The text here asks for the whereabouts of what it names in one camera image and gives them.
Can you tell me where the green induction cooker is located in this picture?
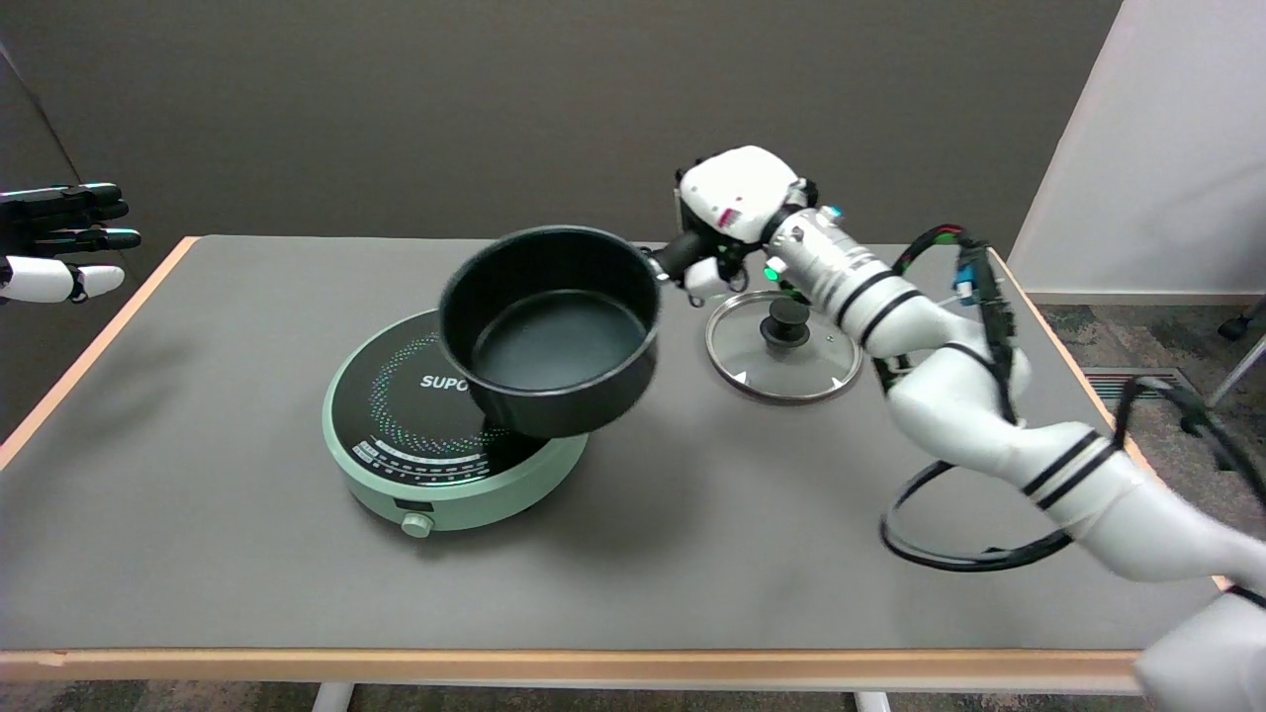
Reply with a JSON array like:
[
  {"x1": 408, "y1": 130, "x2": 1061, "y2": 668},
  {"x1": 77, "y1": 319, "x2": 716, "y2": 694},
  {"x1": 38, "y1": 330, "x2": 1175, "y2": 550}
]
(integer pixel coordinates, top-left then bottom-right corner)
[{"x1": 321, "y1": 309, "x2": 591, "y2": 540}]

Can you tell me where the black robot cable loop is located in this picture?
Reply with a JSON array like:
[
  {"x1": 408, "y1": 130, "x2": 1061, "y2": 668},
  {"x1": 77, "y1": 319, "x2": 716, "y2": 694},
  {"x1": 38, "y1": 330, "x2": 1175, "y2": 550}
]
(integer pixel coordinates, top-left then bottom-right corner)
[{"x1": 880, "y1": 460, "x2": 1074, "y2": 573}]

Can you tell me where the black soup pot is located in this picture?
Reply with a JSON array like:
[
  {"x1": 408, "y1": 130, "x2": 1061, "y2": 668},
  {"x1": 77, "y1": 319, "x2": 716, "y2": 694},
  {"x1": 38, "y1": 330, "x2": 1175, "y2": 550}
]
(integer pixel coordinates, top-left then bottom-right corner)
[{"x1": 437, "y1": 225, "x2": 708, "y2": 440}]

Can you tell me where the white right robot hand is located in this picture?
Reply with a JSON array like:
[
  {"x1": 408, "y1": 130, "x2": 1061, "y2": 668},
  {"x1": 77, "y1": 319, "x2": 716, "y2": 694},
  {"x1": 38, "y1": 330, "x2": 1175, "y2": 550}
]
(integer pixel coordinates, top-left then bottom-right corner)
[{"x1": 676, "y1": 145, "x2": 817, "y2": 303}]

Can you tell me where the office chair base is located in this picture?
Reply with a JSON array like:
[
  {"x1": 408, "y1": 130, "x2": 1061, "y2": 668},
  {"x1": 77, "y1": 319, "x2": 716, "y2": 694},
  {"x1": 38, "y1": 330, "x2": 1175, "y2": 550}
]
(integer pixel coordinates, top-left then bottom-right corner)
[{"x1": 1182, "y1": 297, "x2": 1266, "y2": 436}]

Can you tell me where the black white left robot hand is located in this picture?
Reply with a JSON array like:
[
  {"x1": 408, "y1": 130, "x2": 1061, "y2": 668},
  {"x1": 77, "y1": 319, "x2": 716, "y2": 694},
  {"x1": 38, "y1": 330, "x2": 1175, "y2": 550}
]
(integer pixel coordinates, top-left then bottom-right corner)
[{"x1": 0, "y1": 183, "x2": 141, "y2": 305}]

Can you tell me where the floor vent grille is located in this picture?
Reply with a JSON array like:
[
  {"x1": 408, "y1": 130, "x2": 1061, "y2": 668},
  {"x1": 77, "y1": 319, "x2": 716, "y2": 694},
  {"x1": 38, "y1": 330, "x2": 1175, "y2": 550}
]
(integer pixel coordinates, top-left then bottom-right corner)
[{"x1": 1081, "y1": 368, "x2": 1203, "y2": 401}]

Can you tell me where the glass pot lid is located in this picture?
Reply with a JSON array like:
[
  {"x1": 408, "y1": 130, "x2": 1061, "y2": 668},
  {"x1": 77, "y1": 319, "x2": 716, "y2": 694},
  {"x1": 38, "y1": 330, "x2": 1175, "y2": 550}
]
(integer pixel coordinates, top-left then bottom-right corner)
[{"x1": 705, "y1": 290, "x2": 863, "y2": 404}]

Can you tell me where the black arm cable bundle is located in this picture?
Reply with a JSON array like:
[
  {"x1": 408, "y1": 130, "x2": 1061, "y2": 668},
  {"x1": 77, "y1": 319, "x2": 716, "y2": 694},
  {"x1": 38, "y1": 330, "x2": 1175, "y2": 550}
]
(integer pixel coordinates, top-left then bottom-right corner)
[{"x1": 875, "y1": 225, "x2": 1266, "y2": 495}]

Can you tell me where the gray table mat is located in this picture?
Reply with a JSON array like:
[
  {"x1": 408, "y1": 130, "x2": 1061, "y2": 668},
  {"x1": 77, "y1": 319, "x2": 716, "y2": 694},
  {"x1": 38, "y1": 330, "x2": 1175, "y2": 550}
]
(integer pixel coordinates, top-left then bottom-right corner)
[{"x1": 0, "y1": 235, "x2": 1249, "y2": 652}]

